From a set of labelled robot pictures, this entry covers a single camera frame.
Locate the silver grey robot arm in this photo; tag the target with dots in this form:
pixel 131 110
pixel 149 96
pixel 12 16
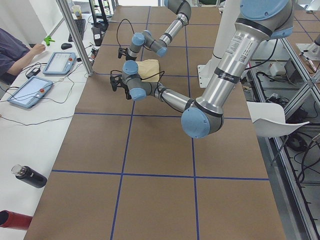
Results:
pixel 258 21
pixel 159 44

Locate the blue teach pendant far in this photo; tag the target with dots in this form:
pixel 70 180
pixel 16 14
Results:
pixel 60 63

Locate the black insulated bottle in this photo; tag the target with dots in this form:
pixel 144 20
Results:
pixel 29 176

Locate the red cylinder bottle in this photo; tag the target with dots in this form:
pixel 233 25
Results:
pixel 13 220

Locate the beige long-sleeve printed shirt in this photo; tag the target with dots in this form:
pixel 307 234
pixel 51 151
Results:
pixel 149 70

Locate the black computer mouse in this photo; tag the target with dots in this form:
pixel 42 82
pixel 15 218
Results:
pixel 65 46

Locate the black keyboard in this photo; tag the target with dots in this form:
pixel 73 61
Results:
pixel 80 25

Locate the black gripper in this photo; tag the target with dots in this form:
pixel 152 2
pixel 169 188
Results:
pixel 127 93

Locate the blue teach pendant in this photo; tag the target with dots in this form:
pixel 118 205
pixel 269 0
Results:
pixel 60 63
pixel 31 92

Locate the grey aluminium frame post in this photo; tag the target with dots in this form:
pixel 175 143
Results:
pixel 77 40

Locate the white plastic chair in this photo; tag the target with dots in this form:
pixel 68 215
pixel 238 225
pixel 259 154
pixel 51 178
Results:
pixel 269 120

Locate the blue teach pendant near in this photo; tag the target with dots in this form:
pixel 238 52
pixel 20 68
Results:
pixel 31 92

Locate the seated person in grey shirt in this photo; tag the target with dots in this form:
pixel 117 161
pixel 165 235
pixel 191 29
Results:
pixel 15 56

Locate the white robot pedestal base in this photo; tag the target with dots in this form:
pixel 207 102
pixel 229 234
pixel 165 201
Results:
pixel 225 34

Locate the green plastic clamp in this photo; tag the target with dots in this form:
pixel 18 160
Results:
pixel 48 40

